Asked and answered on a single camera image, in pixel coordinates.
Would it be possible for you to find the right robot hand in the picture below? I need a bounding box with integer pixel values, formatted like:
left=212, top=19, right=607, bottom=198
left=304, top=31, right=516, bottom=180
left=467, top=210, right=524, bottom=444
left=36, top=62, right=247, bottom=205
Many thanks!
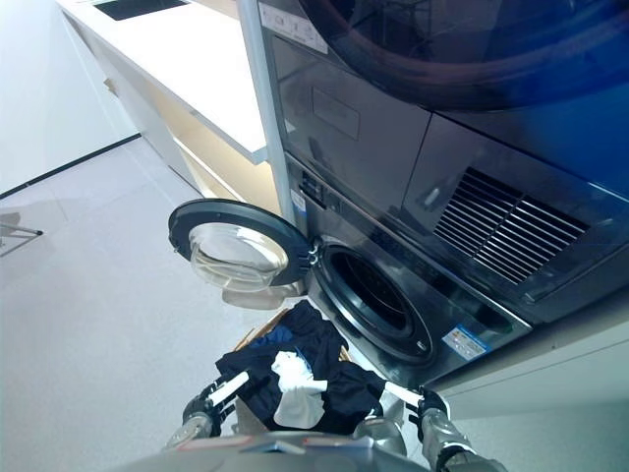
left=381, top=381, right=449, bottom=420

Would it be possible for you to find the blue garment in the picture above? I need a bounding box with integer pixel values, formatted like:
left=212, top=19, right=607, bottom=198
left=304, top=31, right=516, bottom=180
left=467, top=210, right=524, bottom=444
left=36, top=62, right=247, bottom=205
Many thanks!
left=249, top=325, right=297, bottom=349

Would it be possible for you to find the white base cabinet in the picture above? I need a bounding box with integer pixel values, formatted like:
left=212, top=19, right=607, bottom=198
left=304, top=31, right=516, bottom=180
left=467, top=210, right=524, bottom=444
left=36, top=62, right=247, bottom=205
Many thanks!
left=63, top=9, right=282, bottom=213

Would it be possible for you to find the white kitchen countertop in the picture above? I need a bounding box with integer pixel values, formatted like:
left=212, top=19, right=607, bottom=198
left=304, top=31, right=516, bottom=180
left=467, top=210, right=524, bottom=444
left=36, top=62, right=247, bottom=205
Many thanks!
left=56, top=0, right=269, bottom=166

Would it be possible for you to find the round washing machine door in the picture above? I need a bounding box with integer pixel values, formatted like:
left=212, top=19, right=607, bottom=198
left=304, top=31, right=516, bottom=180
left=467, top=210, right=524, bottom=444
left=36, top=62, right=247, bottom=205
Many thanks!
left=167, top=198, right=318, bottom=297

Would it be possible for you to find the wooden laundry basket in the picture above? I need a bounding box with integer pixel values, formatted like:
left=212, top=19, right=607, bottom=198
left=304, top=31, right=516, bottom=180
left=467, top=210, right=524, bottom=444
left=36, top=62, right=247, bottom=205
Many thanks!
left=232, top=306, right=353, bottom=435

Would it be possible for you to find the dark grey washing machine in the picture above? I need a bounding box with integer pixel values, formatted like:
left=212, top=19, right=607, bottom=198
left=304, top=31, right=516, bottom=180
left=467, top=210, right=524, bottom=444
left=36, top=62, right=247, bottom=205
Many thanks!
left=284, top=151, right=535, bottom=390
left=257, top=0, right=629, bottom=326

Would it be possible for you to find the metal folding rack leg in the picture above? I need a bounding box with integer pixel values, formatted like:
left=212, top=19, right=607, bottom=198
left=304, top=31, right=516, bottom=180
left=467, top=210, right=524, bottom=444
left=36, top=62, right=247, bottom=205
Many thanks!
left=0, top=210, right=45, bottom=258

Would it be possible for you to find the grey robot torso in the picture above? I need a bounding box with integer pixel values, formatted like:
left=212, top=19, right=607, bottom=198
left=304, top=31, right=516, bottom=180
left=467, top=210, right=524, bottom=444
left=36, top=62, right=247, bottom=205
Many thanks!
left=111, top=431, right=495, bottom=472

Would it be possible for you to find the white garment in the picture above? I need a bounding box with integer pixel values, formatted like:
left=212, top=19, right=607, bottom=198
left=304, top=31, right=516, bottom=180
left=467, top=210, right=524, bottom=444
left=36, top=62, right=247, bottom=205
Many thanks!
left=271, top=349, right=330, bottom=428

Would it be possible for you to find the silver robot leg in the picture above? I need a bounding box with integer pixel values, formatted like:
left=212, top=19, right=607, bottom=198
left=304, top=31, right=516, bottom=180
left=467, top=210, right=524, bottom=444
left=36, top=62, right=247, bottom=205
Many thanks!
left=351, top=392, right=410, bottom=449

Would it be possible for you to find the dark navy garment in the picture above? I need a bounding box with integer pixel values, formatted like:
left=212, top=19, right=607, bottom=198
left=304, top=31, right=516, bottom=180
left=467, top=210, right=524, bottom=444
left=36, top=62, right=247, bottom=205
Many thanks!
left=214, top=300, right=387, bottom=437

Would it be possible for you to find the black induction cooktop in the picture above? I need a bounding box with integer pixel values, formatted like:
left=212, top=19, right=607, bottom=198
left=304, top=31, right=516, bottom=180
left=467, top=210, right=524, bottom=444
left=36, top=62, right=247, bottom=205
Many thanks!
left=91, top=0, right=191, bottom=22

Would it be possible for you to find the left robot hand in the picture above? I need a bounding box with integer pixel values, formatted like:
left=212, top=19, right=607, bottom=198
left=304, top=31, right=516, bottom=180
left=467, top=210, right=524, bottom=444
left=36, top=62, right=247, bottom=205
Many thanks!
left=183, top=371, right=251, bottom=425

